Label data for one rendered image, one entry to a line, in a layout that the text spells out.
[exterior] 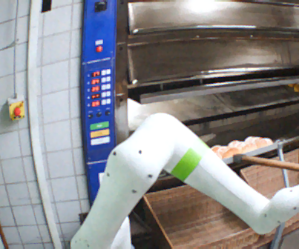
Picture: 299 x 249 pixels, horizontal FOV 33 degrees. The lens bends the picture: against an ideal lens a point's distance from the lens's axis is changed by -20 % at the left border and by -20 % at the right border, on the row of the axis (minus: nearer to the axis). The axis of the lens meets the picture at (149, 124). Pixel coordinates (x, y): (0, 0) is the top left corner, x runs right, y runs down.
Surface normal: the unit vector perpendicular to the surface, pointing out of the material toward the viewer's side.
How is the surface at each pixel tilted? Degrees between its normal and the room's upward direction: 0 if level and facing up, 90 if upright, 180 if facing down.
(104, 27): 90
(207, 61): 70
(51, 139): 90
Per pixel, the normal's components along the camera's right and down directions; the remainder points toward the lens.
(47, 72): 0.37, 0.40
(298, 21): 0.37, 0.07
